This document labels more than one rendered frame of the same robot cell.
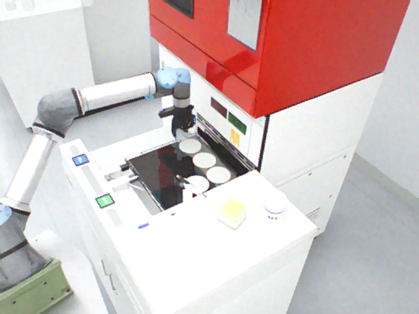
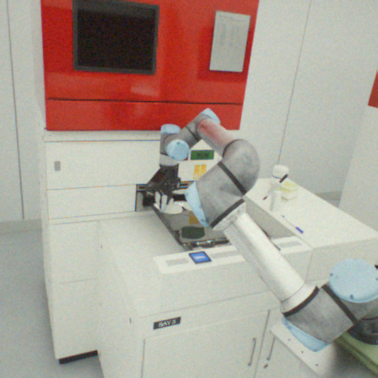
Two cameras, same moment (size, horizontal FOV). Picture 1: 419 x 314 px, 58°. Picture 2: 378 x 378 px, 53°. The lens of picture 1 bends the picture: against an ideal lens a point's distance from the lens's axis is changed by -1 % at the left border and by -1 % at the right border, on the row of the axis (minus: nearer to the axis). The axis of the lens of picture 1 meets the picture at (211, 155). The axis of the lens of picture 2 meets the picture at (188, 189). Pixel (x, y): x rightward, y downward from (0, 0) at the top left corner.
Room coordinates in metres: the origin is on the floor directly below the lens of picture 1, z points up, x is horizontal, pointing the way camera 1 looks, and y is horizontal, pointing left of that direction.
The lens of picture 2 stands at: (1.00, 1.52, 1.60)
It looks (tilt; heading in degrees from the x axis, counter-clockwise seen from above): 22 degrees down; 280
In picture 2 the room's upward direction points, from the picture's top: 6 degrees clockwise
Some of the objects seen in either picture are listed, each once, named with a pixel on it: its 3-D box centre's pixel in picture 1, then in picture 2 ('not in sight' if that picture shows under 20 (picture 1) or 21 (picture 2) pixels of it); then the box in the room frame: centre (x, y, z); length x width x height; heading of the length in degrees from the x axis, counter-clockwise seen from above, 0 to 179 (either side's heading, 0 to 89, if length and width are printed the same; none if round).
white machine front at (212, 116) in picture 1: (203, 108); (146, 173); (1.46, 0.05, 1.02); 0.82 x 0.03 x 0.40; 36
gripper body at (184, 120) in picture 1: (182, 115); (168, 177); (1.34, 0.13, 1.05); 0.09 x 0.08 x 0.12; 66
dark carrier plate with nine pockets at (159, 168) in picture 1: (182, 168); (204, 217); (1.18, 0.12, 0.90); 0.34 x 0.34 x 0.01; 36
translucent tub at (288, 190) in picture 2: (232, 214); (286, 191); (0.86, -0.09, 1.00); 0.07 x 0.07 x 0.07; 56
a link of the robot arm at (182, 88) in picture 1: (180, 82); (170, 139); (1.35, 0.14, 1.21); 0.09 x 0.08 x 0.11; 118
